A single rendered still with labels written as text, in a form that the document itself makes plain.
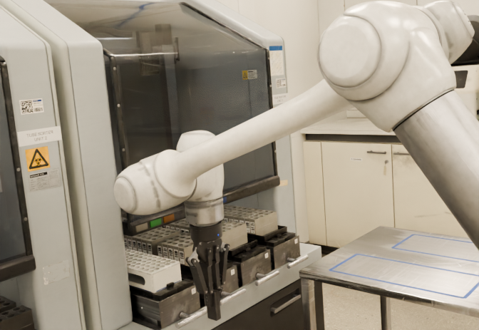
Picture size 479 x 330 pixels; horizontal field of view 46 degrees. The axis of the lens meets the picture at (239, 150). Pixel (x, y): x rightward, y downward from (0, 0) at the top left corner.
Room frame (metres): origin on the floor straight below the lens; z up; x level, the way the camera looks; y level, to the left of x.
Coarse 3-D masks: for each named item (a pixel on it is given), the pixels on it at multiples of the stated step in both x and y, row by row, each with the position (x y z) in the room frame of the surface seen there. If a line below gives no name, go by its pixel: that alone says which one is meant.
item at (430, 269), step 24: (360, 240) 1.60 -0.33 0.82; (384, 240) 1.58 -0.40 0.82; (408, 240) 1.56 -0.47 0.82; (432, 240) 1.55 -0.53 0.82; (456, 240) 1.53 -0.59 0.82; (312, 264) 1.43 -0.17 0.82; (336, 264) 1.41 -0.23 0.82; (360, 264) 1.40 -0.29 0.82; (384, 264) 1.39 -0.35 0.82; (408, 264) 1.37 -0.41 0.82; (432, 264) 1.36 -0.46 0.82; (456, 264) 1.35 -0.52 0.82; (312, 288) 1.39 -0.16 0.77; (360, 288) 1.28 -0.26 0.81; (384, 288) 1.24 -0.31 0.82; (408, 288) 1.23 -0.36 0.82; (432, 288) 1.22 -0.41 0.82; (456, 288) 1.21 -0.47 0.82; (312, 312) 1.39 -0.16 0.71; (384, 312) 1.70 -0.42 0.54; (456, 312) 1.12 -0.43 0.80
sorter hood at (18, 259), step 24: (0, 72) 1.14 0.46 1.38; (0, 96) 1.13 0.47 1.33; (0, 120) 1.13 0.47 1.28; (0, 144) 1.12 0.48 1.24; (0, 168) 1.12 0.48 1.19; (0, 192) 1.11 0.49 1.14; (24, 192) 1.15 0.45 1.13; (0, 216) 1.11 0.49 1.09; (24, 216) 1.14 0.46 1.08; (0, 240) 1.10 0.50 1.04; (24, 240) 1.14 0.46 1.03; (0, 264) 1.09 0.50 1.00; (24, 264) 1.12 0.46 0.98
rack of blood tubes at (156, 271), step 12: (132, 252) 1.53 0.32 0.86; (132, 264) 1.41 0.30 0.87; (144, 264) 1.41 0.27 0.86; (156, 264) 1.40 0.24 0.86; (168, 264) 1.40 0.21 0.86; (132, 276) 1.48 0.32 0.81; (144, 276) 1.35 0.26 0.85; (156, 276) 1.34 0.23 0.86; (168, 276) 1.37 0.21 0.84; (180, 276) 1.40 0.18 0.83; (144, 288) 1.35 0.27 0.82; (156, 288) 1.34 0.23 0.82
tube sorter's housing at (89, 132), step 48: (0, 0) 1.42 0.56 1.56; (144, 0) 2.06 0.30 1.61; (192, 0) 2.01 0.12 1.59; (96, 48) 1.33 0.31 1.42; (96, 96) 1.32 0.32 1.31; (96, 144) 1.31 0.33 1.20; (288, 144) 1.87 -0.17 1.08; (96, 192) 1.29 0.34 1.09; (288, 192) 1.85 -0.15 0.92; (96, 240) 1.28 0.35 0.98; (96, 288) 1.28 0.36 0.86; (240, 288) 1.52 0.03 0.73; (288, 288) 1.68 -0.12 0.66
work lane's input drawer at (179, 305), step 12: (132, 288) 1.38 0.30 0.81; (168, 288) 1.35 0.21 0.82; (180, 288) 1.36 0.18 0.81; (192, 288) 1.38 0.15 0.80; (132, 300) 1.36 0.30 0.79; (144, 300) 1.33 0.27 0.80; (156, 300) 1.31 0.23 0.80; (168, 300) 1.32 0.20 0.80; (180, 300) 1.35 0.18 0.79; (192, 300) 1.38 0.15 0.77; (144, 312) 1.33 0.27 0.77; (156, 312) 1.30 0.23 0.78; (168, 312) 1.31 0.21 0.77; (180, 312) 1.34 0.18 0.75; (192, 312) 1.37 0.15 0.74; (204, 312) 1.34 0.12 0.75; (168, 324) 1.31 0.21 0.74; (180, 324) 1.28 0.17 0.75
